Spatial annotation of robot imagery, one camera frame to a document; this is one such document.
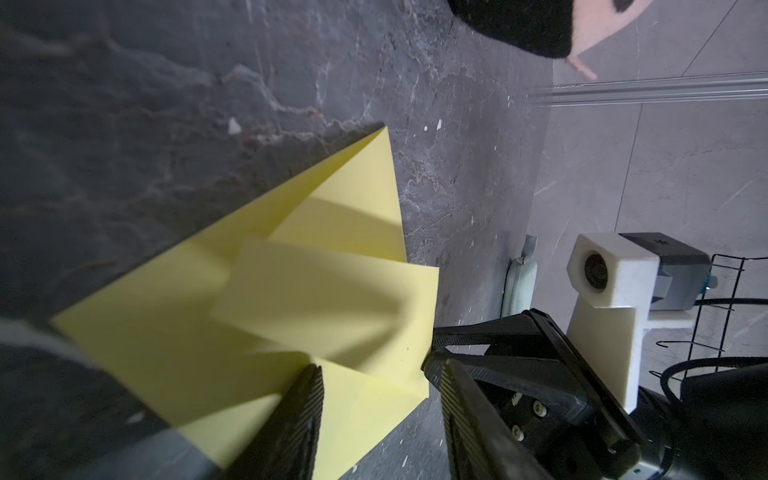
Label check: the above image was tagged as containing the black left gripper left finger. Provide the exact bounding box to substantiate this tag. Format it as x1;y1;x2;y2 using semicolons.
220;364;324;479

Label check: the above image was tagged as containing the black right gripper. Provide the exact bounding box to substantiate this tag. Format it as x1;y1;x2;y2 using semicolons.
422;232;712;456

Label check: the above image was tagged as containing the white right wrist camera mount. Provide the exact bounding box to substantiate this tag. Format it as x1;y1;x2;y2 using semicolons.
567;233;694;412

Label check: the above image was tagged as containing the black wire hook rack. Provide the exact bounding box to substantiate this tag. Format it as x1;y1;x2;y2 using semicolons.
641;253;767;390

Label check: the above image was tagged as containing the yellow square paper sheet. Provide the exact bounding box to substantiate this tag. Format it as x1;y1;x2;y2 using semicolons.
53;129;439;479

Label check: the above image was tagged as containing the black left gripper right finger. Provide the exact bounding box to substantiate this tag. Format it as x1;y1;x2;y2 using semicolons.
440;360;551;480

